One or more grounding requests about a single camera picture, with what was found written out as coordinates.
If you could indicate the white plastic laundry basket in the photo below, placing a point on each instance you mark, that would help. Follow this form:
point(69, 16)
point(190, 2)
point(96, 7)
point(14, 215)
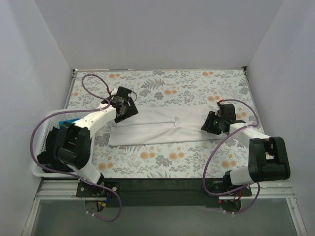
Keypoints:
point(41, 135)

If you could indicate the blue t shirt in basket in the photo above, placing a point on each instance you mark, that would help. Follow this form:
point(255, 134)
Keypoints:
point(68, 121)

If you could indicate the black t shirt in basket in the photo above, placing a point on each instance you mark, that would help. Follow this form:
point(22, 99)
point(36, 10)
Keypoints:
point(47, 159)

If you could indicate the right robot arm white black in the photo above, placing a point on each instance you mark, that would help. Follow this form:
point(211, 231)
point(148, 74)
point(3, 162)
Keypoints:
point(268, 159)

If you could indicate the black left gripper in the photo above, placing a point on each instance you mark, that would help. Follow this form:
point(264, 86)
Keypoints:
point(128, 111)

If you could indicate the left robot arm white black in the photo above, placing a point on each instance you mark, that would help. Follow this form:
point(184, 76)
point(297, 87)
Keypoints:
point(73, 144)

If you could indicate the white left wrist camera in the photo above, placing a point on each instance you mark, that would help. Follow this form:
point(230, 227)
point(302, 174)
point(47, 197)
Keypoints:
point(112, 92)

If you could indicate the white t shirt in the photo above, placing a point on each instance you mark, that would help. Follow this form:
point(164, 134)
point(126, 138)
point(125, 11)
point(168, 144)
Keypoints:
point(171, 124)

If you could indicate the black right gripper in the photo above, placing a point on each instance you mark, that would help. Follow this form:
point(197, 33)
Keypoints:
point(209, 123)

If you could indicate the aluminium front rail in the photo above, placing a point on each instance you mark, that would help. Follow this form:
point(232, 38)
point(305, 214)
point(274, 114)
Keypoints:
point(60, 213)

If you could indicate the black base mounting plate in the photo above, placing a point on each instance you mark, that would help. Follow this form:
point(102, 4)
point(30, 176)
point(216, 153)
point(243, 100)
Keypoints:
point(157, 192)

